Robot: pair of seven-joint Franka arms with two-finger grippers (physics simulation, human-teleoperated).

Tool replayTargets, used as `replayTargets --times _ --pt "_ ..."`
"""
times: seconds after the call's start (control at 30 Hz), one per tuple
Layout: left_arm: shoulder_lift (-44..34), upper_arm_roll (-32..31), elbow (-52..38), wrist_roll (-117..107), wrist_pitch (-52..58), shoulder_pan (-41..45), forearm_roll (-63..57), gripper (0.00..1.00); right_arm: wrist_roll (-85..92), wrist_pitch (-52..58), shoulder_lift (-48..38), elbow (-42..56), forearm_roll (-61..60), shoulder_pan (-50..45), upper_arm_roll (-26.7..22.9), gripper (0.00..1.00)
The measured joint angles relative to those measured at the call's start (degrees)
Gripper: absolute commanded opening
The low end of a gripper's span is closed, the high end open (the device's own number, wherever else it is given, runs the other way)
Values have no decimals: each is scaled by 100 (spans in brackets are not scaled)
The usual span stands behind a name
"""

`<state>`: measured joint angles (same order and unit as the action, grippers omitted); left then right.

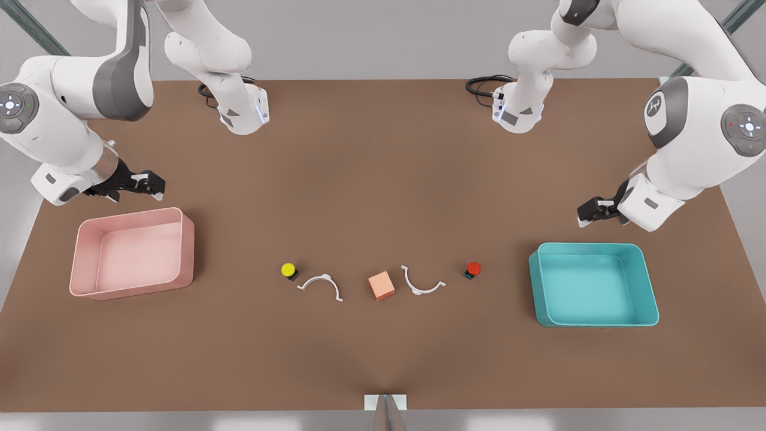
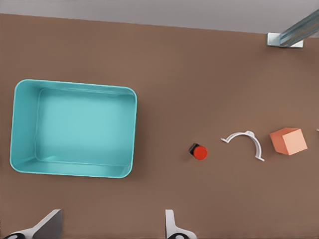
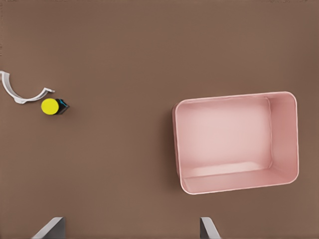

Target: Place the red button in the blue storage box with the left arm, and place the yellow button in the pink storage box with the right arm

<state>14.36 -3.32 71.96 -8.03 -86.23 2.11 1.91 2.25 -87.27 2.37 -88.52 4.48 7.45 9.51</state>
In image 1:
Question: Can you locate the blue storage box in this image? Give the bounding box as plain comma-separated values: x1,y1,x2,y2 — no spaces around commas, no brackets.
528,242,660,328

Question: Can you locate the pink storage box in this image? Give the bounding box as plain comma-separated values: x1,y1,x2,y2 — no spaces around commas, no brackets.
69,207,195,301

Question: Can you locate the black cable loop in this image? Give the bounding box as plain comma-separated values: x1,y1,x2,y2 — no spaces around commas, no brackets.
466,75,516,108
198,76,257,110

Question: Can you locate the silver frame post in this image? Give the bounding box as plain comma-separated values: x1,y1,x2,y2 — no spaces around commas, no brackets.
0,0,71,57
364,394,408,431
658,0,766,84

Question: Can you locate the white curved bracket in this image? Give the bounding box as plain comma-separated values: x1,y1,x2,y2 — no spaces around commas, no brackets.
400,265,446,296
297,274,345,302

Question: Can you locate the orange cube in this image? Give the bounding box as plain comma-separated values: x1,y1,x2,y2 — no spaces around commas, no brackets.
368,271,396,301

